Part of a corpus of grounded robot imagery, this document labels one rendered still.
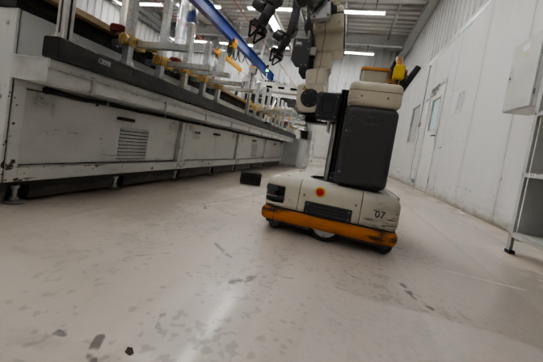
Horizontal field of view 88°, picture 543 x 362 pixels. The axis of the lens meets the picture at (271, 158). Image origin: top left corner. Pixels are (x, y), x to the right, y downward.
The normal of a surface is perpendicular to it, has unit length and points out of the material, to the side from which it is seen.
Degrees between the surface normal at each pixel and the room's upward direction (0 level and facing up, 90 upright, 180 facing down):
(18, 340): 0
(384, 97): 90
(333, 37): 90
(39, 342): 0
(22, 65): 90
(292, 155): 90
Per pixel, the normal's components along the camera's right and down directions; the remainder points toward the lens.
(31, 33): 0.95, 0.17
